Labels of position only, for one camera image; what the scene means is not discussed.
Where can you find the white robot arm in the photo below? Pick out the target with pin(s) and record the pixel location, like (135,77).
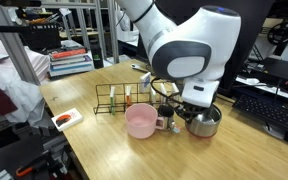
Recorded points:
(194,52)

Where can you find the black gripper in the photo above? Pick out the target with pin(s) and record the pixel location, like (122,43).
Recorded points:
(188,112)

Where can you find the white cloth pile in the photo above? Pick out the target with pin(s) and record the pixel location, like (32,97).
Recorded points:
(20,101)

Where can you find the white card in rack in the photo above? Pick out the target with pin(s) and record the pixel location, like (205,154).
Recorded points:
(175,92)
(153,95)
(164,93)

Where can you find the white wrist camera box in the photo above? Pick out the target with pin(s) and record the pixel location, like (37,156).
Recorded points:
(199,92)

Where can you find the stack of books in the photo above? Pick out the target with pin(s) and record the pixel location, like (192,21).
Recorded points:
(69,61)

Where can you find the white card green label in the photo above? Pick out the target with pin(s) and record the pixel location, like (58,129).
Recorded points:
(112,100)

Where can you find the black computer monitor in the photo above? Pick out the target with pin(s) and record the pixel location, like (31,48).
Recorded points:
(252,12)

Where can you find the black filament spool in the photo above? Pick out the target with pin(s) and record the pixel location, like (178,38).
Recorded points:
(278,35)

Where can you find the pink plastic cup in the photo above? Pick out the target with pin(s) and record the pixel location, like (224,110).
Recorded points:
(141,120)

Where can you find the small steel mug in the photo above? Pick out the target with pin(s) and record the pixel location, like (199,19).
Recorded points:
(165,119)

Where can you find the silver metal bowl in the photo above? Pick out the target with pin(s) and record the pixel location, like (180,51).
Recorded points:
(205,124)

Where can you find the black wire rack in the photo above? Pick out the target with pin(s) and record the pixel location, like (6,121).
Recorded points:
(115,98)

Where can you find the black keyboard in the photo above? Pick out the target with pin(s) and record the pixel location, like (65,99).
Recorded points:
(269,113)

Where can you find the white card orange label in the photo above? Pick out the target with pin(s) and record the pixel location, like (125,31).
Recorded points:
(128,96)

